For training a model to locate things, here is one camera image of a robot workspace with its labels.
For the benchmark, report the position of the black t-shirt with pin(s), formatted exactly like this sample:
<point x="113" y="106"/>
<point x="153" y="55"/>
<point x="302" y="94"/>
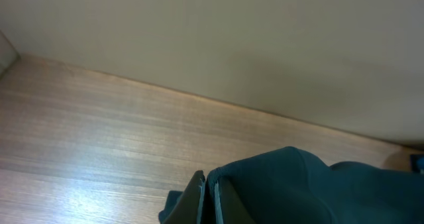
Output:
<point x="290" y="185"/>

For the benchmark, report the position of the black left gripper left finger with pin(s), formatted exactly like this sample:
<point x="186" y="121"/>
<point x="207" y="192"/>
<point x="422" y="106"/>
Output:
<point x="185" y="207"/>

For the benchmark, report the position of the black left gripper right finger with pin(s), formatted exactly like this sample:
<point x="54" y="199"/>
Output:
<point x="229" y="209"/>

